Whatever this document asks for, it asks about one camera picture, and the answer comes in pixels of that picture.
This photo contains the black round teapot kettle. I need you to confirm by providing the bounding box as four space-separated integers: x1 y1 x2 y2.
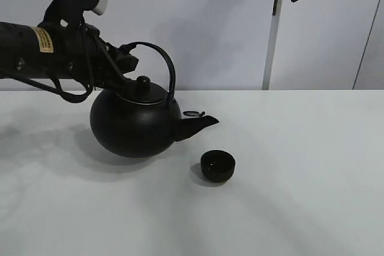
89 41 219 158

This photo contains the white wrist camera on mount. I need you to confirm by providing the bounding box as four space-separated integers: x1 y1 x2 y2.
43 0 108 28

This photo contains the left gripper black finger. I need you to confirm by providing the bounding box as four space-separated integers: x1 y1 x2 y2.
107 43 139 74

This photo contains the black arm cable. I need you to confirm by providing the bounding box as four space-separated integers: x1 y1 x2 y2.
11 25 100 104

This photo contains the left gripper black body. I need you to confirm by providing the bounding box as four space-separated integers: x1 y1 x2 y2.
37 22 124 88

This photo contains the small black teacup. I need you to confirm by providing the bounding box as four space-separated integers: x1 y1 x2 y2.
200 150 236 183

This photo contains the white vertical panel post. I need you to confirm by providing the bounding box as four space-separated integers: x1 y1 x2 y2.
262 0 282 91

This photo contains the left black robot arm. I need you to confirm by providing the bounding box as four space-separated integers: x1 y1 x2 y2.
1 22 139 88

